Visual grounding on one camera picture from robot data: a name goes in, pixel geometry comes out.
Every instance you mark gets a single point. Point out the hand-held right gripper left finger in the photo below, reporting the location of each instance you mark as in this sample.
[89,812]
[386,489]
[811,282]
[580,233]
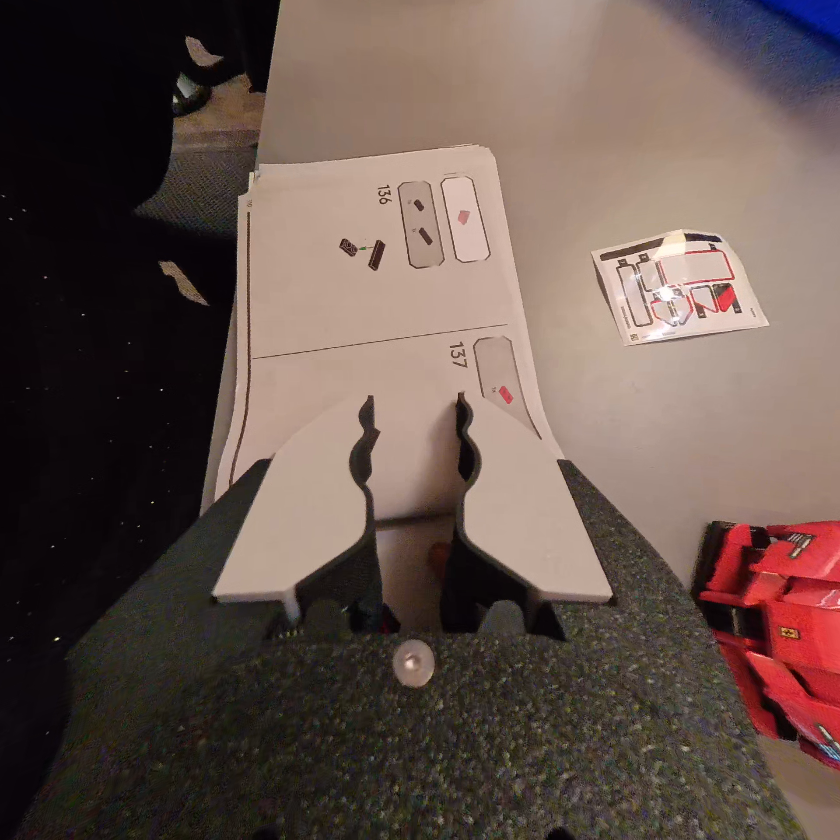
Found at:
[295,519]

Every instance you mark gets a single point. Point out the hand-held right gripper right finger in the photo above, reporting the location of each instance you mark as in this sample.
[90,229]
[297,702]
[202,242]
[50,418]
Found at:
[538,519]

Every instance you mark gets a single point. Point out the lego instruction booklet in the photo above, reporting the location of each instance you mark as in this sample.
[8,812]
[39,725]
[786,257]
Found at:
[328,302]

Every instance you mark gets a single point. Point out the red lego car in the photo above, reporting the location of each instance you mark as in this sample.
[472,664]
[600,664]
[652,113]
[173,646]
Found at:
[788,617]

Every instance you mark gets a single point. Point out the white sticker sheet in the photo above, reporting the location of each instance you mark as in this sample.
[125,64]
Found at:
[676,289]

